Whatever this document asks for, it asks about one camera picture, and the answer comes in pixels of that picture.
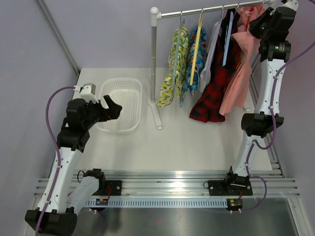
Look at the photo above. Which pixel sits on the yellow wooden hanger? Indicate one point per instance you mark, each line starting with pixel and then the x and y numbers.
pixel 197 40

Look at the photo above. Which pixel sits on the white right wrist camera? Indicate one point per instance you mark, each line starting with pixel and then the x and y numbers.
pixel 292 4

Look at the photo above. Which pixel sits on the right small circuit board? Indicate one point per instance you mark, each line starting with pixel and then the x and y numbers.
pixel 234 204

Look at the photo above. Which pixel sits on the white slotted cable duct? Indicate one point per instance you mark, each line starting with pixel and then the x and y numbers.
pixel 161 203

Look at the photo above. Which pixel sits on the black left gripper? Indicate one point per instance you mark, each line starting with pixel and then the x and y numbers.
pixel 113 111

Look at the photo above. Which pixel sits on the blue floral garment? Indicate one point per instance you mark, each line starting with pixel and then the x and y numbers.
pixel 199 62

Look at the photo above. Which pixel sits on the left small circuit board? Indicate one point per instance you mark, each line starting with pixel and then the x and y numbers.
pixel 101 202

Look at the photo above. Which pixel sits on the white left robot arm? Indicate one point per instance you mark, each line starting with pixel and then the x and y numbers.
pixel 57 211

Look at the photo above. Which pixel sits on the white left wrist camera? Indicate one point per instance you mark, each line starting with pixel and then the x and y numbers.
pixel 87 93

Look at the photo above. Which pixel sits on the aluminium mounting rail frame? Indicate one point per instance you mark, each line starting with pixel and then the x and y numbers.
pixel 191 184

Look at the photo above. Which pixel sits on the small circuit board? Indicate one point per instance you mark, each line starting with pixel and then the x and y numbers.
pixel 101 202
pixel 234 204

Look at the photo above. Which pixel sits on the light blue hanger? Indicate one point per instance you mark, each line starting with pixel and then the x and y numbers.
pixel 227 37

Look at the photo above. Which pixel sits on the mint green hanger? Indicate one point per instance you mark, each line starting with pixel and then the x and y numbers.
pixel 182 22

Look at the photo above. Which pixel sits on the red black plaid garment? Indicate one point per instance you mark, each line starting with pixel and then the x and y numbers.
pixel 208 106

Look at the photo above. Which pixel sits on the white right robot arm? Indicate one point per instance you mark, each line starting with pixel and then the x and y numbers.
pixel 274 57

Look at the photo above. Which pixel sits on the pink pleated skirt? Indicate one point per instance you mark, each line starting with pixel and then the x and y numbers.
pixel 237 89

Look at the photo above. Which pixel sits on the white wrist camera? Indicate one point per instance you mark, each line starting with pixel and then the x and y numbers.
pixel 87 93
pixel 292 4

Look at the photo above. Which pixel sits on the yellow lemon print garment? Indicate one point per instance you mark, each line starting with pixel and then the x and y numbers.
pixel 167 94

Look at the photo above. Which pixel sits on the lavender hanger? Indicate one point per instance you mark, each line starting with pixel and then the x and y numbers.
pixel 216 32

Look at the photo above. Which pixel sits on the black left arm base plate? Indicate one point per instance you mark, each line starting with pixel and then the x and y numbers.
pixel 114 187

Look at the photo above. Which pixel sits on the white perforated plastic basket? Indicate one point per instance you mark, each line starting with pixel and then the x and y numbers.
pixel 126 92

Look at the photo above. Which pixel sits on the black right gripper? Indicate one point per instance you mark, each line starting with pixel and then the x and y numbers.
pixel 253 25

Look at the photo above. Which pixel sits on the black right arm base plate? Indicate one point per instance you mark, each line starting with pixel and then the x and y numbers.
pixel 220 188

